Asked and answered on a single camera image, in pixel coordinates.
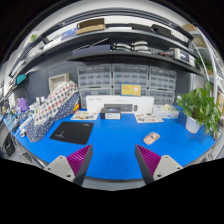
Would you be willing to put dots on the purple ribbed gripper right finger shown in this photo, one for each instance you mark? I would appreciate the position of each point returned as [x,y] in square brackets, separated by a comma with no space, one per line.
[153,166]

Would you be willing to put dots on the left sticker sheet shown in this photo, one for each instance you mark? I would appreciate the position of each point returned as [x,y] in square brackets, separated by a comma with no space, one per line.
[84,115]

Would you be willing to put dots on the right sticker sheet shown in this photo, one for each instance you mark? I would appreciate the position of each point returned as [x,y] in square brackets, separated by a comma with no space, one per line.
[147,118]

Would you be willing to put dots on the white keyboard box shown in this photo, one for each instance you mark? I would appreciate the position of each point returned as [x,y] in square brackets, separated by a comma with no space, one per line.
[127,104]

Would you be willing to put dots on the pink patterned computer mouse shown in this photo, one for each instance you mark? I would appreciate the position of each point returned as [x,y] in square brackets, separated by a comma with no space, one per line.
[151,138]

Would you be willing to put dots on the yellow card box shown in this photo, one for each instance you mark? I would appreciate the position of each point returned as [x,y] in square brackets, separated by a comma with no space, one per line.
[130,90]

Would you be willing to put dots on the left drawer organizer cabinet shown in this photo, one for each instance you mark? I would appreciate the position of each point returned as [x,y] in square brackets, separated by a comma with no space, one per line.
[95,80]

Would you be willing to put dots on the black lower shelf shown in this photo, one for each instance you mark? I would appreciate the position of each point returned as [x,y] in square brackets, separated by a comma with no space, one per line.
[121,55]

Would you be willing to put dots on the grey device on shelf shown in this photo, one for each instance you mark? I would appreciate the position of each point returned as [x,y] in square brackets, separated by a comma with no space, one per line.
[182,56]

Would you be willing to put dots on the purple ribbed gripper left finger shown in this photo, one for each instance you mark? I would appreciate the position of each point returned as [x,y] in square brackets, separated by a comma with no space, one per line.
[73,167]

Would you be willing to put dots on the right drawer organizer cabinet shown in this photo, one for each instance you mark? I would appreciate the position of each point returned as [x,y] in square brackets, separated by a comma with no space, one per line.
[161,85]

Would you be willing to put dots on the drawer organizer cabinet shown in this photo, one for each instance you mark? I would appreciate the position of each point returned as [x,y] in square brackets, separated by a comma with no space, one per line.
[129,74]
[161,85]
[95,80]

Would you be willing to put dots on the middle drawer organizer cabinet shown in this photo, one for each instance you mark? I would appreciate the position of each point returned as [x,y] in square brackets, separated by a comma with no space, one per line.
[129,74]

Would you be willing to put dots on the patterned fabric covered object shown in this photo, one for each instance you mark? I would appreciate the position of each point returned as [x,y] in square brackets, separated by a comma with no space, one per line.
[58,105]

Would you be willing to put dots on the purple bag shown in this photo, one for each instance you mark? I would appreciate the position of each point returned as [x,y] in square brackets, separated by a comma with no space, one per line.
[22,105]

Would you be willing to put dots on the blue desk mat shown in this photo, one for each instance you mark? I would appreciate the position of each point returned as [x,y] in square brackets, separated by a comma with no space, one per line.
[114,142]

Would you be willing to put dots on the black mouse pad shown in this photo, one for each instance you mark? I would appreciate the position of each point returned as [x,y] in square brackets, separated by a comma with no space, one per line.
[73,132]

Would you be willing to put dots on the white basket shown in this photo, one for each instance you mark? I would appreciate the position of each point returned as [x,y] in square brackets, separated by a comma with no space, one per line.
[57,80]

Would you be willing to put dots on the cardboard box on shelf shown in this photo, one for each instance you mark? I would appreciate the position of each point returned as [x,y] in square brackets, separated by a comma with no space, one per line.
[90,26]

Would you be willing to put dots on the sticker sheet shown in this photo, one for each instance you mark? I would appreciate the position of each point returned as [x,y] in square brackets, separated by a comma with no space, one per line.
[84,115]
[147,118]

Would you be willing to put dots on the clear plastic container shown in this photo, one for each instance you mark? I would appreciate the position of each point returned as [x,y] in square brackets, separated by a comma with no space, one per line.
[165,111]

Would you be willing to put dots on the small black white box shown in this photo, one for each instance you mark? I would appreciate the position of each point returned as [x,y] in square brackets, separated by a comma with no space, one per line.
[110,113]

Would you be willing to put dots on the green potted plant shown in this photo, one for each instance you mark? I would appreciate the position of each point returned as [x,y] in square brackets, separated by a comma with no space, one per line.
[201,110]

